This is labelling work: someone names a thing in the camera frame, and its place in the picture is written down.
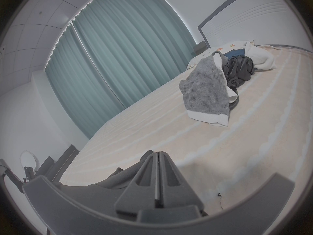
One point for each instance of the white printed pillow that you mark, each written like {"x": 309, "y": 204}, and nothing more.
{"x": 215, "y": 50}

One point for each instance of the black T-shirt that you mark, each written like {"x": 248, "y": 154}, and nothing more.
{"x": 115, "y": 181}

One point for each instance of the blue-green curtain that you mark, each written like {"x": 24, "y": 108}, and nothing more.
{"x": 137, "y": 38}
{"x": 80, "y": 89}

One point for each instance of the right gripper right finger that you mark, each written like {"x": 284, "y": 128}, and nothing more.
{"x": 178, "y": 197}

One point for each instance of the bed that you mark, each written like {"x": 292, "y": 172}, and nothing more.
{"x": 195, "y": 136}

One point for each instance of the grey bedside table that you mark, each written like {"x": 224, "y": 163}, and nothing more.
{"x": 199, "y": 48}

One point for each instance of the pile of clothes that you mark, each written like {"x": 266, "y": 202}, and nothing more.
{"x": 205, "y": 89}

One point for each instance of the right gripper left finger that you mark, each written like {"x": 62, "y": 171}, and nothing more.
{"x": 135, "y": 197}

